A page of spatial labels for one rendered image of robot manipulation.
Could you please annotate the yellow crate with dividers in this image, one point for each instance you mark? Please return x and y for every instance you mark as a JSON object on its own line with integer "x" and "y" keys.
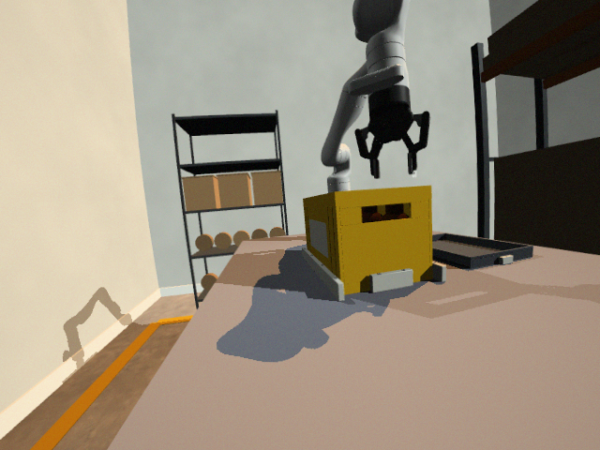
{"x": 353, "y": 250}

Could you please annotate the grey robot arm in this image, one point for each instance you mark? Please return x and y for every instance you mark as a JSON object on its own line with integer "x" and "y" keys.
{"x": 383, "y": 50}

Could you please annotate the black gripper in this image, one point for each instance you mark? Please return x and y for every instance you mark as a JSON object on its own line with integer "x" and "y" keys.
{"x": 390, "y": 118}

